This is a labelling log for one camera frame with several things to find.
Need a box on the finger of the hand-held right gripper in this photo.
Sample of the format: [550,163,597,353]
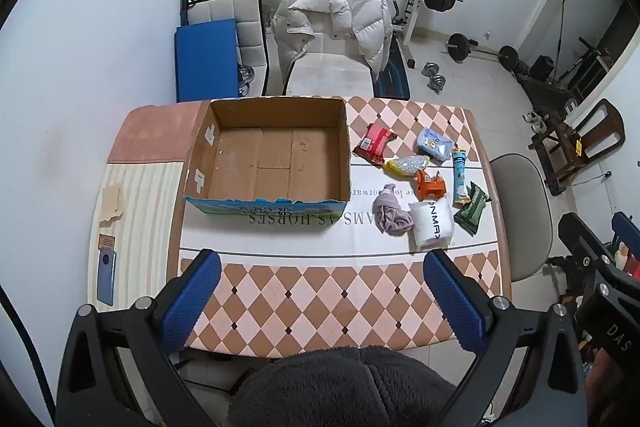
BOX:
[611,211,640,253]
[557,212,616,280]

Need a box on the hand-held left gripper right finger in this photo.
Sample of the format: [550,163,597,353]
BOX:
[422,248,588,427]

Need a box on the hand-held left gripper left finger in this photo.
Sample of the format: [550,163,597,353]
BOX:
[56,249,222,427]

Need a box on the white pillow packet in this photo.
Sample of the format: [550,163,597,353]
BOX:
[407,198,455,253]

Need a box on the green snack packet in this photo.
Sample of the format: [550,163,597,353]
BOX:
[453,181,492,237]

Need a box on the pink cloth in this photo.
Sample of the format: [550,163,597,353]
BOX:
[376,183,414,238]

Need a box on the orange snack packet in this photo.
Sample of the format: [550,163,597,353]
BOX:
[415,170,447,201]

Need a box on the long blue snack packet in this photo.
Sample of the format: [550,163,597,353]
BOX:
[451,148,469,206]

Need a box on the yellow silver snack packet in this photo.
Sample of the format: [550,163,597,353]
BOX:
[384,154,432,178]

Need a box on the light blue tissue packet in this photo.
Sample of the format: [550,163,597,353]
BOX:
[416,127,457,164]

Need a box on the cardboard box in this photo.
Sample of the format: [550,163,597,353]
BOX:
[184,96,352,219]

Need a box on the red snack packet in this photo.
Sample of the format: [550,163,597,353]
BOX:
[352,123,398,166]

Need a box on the beige round chair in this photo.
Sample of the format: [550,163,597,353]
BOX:
[489,154,555,283]

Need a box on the blue smartphone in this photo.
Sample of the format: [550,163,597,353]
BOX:
[95,248,119,306]

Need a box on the dark wooden chair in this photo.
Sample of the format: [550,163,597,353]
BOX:
[530,98,627,188]

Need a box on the dark grey fleece clothing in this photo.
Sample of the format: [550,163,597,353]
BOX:
[227,347,458,427]

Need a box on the black exercise machine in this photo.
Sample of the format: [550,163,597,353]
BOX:
[515,37,616,118]

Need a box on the small black barbell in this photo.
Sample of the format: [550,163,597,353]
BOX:
[442,33,521,72]

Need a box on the blue black bench pad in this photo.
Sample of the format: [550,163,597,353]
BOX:
[372,34,412,100]

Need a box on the blue foam mat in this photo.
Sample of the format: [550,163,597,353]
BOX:
[174,19,241,102]

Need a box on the white padded chair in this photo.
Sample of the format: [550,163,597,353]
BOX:
[286,52,376,98]

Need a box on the white tufted chair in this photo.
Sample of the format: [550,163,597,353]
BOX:
[181,0,271,98]

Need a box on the white puffer jacket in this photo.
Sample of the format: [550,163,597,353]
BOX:
[272,0,394,82]

